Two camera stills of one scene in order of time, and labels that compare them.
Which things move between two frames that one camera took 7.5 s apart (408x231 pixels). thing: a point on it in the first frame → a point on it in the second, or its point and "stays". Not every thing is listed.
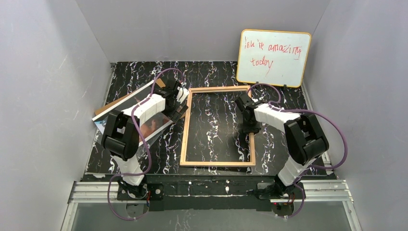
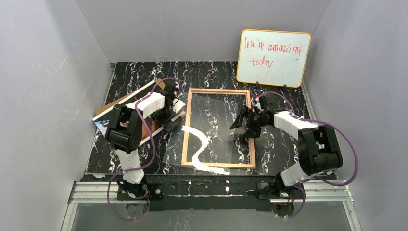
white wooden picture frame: x=186 y=125 stays
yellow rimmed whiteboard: x=273 y=57 stays
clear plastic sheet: x=150 y=130 → x=206 y=138
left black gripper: x=180 y=106 stays
